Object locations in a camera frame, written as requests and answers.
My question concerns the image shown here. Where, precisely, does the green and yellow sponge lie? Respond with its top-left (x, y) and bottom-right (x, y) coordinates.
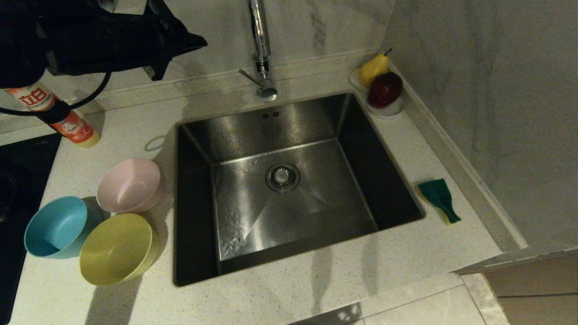
top-left (418, 178), bottom-right (462, 225)

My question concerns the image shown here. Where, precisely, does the black induction cooktop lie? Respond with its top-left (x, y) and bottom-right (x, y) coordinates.
top-left (0, 133), bottom-right (63, 325)

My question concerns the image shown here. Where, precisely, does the yellow pear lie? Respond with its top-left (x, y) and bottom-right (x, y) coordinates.
top-left (359, 47), bottom-right (393, 87)

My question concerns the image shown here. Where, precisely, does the chrome faucet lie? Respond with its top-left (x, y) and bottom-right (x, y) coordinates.
top-left (238, 0), bottom-right (279, 102)

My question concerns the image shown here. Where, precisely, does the small white dish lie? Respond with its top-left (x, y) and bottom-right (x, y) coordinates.
top-left (349, 68), bottom-right (406, 118)

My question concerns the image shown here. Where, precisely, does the dark red apple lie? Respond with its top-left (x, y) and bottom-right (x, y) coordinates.
top-left (368, 71), bottom-right (404, 109)

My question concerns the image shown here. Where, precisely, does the round metal sink drain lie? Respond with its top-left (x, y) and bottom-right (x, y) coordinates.
top-left (265, 162), bottom-right (301, 194)

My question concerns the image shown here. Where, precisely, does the pink plastic bowl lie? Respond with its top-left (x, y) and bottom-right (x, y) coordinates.
top-left (96, 158), bottom-right (166, 214)

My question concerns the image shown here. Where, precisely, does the blue plastic bowl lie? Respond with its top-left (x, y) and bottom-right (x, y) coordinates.
top-left (24, 195), bottom-right (104, 259)

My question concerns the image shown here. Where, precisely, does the stainless steel sink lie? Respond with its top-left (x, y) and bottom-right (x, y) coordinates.
top-left (173, 92), bottom-right (426, 288)

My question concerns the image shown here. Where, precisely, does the yellow plastic bowl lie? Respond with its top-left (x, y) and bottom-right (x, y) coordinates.
top-left (79, 213), bottom-right (160, 287)

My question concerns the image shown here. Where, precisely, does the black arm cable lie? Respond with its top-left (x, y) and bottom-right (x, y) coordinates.
top-left (0, 71), bottom-right (112, 116)

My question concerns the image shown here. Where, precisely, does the orange dish soap bottle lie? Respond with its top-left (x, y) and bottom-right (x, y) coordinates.
top-left (4, 83), bottom-right (101, 149)

